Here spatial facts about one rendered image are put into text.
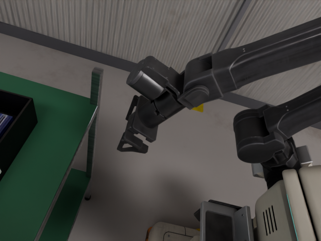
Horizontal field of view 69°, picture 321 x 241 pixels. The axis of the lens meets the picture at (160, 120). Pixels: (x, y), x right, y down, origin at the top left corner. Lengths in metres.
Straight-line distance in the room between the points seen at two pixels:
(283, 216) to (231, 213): 0.17
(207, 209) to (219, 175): 1.41
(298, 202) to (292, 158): 0.20
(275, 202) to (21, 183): 0.62
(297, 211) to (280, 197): 0.14
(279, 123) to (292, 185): 0.13
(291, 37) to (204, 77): 0.14
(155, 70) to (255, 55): 0.17
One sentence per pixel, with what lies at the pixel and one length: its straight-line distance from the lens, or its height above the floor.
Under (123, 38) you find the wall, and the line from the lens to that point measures 2.35.
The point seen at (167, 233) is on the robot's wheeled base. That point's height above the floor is 0.28.
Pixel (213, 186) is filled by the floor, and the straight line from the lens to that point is 1.98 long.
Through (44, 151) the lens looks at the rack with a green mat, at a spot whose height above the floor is 0.95.
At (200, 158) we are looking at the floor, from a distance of 2.06.
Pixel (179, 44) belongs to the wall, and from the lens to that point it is 2.28.
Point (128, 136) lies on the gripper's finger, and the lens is 0.50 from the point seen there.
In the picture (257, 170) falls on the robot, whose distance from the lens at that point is 0.68.
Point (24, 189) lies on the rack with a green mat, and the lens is 0.72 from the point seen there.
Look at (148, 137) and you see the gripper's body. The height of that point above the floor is 1.19.
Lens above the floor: 1.60
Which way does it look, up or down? 48 degrees down
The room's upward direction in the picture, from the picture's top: 23 degrees clockwise
